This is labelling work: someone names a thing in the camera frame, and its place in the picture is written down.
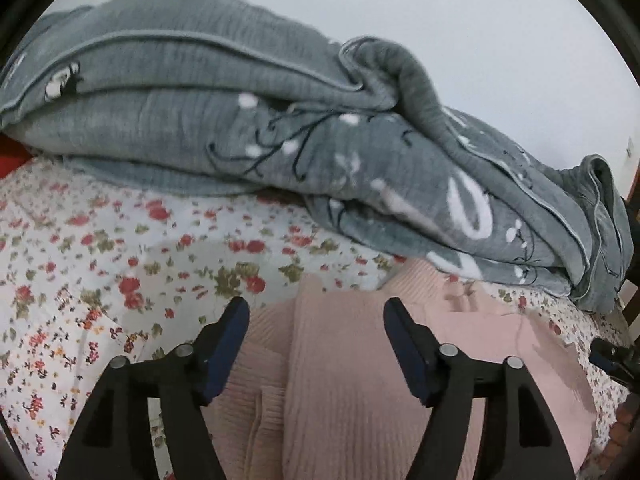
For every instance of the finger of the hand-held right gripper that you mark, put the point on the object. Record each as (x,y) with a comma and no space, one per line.
(617,360)

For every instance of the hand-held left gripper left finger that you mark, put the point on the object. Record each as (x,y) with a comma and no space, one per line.
(227,350)

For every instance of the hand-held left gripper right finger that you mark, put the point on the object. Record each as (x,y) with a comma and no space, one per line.
(407,350)

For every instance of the pink knit sweater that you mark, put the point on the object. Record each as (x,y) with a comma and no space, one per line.
(340,410)

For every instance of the wooden bed footboard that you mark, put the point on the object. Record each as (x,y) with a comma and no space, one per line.
(631,310)

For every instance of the floral bed sheet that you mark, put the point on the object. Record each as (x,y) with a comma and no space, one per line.
(75,270)

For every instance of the grey floral blanket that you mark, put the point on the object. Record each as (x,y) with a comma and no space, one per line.
(200,110)

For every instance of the red cloth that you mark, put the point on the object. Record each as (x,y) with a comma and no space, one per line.
(7,157)

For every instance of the white wall switch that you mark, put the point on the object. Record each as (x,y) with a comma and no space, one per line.
(631,149)

